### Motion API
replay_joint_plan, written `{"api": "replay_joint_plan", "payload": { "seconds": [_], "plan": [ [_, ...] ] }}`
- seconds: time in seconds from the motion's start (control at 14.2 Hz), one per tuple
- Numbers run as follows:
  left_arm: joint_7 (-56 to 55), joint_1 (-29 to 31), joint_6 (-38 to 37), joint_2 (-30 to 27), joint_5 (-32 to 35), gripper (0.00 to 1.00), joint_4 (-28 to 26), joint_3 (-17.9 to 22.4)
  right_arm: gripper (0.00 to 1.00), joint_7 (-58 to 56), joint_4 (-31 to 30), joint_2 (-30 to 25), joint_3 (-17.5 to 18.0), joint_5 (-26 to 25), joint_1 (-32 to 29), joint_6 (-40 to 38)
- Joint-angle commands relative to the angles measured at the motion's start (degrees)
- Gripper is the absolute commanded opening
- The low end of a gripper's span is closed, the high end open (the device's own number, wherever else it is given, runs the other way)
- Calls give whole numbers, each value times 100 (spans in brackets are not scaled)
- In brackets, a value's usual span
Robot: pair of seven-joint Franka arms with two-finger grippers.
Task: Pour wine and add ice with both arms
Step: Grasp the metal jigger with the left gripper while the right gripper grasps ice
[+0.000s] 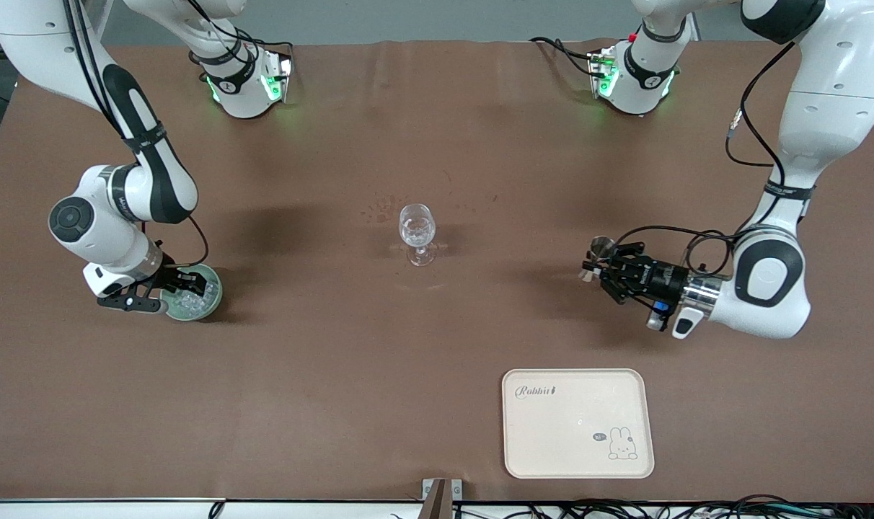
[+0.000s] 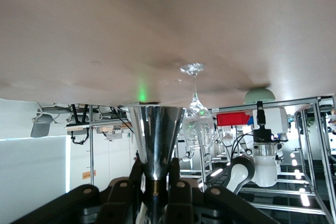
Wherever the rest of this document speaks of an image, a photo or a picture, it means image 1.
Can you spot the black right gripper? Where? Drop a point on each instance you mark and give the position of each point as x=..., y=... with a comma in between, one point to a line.
x=169, y=276

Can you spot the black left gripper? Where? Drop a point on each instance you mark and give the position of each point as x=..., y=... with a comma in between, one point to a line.
x=659, y=277

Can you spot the clear ice cubes pile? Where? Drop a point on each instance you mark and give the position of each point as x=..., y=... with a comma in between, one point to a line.
x=192, y=306

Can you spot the metal jigger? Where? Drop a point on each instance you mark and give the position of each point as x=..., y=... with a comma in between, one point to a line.
x=601, y=246

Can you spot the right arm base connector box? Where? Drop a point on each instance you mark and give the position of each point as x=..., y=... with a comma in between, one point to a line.
x=280, y=76

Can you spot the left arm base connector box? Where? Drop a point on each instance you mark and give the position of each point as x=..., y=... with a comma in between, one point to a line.
x=604, y=72

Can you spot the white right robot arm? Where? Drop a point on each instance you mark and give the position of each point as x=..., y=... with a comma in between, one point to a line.
x=98, y=231

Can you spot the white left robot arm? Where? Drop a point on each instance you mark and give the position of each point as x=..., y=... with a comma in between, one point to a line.
x=826, y=108

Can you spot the clear wine glass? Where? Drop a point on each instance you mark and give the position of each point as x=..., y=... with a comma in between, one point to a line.
x=417, y=231

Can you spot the green ceramic bowl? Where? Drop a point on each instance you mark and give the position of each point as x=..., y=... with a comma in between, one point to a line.
x=212, y=306

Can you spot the cream rabbit print tray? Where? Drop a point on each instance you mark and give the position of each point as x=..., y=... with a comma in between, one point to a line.
x=574, y=425

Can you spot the brown table cover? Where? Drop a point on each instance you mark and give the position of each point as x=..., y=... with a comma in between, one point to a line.
x=336, y=375

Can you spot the grey metal bracket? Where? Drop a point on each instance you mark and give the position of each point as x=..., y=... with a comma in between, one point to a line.
x=457, y=490

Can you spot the brown camera post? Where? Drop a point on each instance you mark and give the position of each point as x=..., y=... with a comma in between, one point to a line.
x=437, y=504

